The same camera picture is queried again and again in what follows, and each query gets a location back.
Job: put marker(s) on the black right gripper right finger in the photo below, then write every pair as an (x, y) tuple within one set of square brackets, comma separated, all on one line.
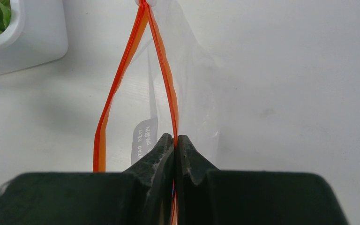
[(254, 195)]

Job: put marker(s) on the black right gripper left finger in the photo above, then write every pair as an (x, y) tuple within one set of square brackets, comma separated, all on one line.
[(80, 195)]

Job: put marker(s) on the white plastic bin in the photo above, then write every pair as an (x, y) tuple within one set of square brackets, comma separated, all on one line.
[(36, 34)]

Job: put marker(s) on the clear orange zip bag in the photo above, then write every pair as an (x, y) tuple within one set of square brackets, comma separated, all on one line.
[(146, 17)]

